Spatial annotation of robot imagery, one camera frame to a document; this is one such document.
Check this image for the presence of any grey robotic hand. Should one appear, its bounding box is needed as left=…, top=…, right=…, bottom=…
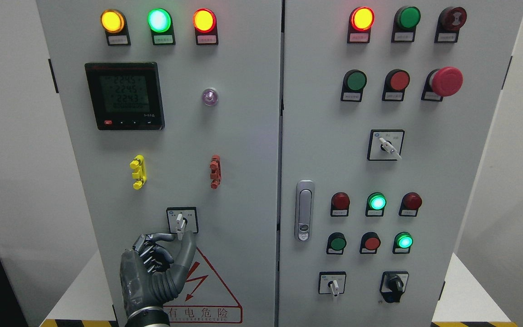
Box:
left=120, top=232, right=197, bottom=321

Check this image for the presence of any white lever rotary switch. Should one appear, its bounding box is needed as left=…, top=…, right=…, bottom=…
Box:
left=166, top=207, right=199, bottom=240

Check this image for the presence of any red electric hazard warning sticker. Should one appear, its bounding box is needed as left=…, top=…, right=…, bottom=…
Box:
left=163, top=248, right=243, bottom=324

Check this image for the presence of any yellow terminal clip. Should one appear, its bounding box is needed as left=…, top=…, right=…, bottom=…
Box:
left=129, top=154, right=147, bottom=190

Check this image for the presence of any red terminal clip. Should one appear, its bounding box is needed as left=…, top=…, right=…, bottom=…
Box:
left=209, top=155, right=222, bottom=189

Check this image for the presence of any left grey cabinet door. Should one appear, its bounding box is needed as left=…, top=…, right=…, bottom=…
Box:
left=37, top=0, right=282, bottom=327

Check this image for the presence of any grey cabinet door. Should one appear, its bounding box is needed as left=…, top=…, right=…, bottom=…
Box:
left=278, top=0, right=523, bottom=327
left=37, top=0, right=282, bottom=327

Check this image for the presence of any black digital power meter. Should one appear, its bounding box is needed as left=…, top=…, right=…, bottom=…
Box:
left=84, top=62, right=165, bottom=131

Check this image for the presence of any green push button lower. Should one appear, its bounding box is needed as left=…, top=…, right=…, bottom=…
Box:
left=326, top=232, right=347, bottom=255

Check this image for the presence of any green push button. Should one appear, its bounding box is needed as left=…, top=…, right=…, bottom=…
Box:
left=340, top=69, right=367, bottom=102
left=326, top=232, right=347, bottom=255

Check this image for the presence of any clear small light bulb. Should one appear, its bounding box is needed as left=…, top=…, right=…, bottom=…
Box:
left=201, top=88, right=219, bottom=106

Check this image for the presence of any dark red lamp middle left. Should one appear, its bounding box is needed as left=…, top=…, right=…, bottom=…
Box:
left=330, top=192, right=350, bottom=217

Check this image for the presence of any dark red lamp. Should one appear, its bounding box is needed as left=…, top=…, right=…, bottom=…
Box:
left=399, top=192, right=423, bottom=217
left=330, top=192, right=350, bottom=217

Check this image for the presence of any red push button lower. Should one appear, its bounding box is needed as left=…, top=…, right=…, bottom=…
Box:
left=359, top=232, right=381, bottom=254

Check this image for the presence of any red push button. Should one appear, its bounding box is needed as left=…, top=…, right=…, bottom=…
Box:
left=359, top=232, right=381, bottom=254
left=381, top=69, right=410, bottom=102

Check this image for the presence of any green lit lamp middle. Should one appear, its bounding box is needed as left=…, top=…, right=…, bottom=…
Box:
left=365, top=192, right=387, bottom=217

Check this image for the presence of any green lit button lower right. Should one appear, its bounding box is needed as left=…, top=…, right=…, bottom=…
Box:
left=392, top=232, right=413, bottom=254

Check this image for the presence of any green lit indicator lamp top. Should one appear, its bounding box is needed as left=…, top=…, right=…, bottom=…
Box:
left=147, top=8, right=176, bottom=46

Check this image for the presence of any yellow indicator lamp top left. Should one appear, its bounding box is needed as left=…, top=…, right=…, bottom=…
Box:
left=100, top=9, right=131, bottom=46

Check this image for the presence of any orange-red indicator lamp left door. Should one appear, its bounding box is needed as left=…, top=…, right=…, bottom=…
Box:
left=192, top=8, right=218, bottom=45

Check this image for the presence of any dark red lamp middle right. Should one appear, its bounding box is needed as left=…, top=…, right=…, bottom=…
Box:
left=399, top=192, right=423, bottom=217

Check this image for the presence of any green push button upper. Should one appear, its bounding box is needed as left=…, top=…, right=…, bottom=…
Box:
left=340, top=69, right=367, bottom=102

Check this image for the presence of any right grey cabinet door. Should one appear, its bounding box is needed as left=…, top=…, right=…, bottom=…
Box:
left=278, top=0, right=523, bottom=327

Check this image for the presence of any red push button upper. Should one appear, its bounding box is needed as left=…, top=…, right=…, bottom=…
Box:
left=381, top=69, right=410, bottom=102

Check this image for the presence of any red lit indicator lamp right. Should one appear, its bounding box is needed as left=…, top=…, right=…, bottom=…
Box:
left=347, top=6, right=375, bottom=44

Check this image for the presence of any red emergency stop mushroom button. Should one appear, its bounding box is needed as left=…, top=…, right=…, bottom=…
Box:
left=421, top=66, right=464, bottom=102

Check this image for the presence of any green unlit lamp top right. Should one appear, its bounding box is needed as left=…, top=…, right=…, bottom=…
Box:
left=391, top=6, right=421, bottom=43

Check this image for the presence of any dark red buzzer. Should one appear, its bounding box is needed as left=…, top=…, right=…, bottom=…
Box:
left=434, top=6, right=467, bottom=44

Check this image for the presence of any silver door lock handle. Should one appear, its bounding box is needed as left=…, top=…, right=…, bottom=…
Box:
left=295, top=180, right=315, bottom=242

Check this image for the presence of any lower white rotary switch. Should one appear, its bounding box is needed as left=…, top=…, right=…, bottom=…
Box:
left=318, top=271, right=346, bottom=299

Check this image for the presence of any black knob selector switch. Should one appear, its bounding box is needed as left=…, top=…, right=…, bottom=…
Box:
left=380, top=271, right=409, bottom=303

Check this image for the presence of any upper right white rotary switch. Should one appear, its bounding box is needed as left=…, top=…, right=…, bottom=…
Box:
left=367, top=129, right=405, bottom=161

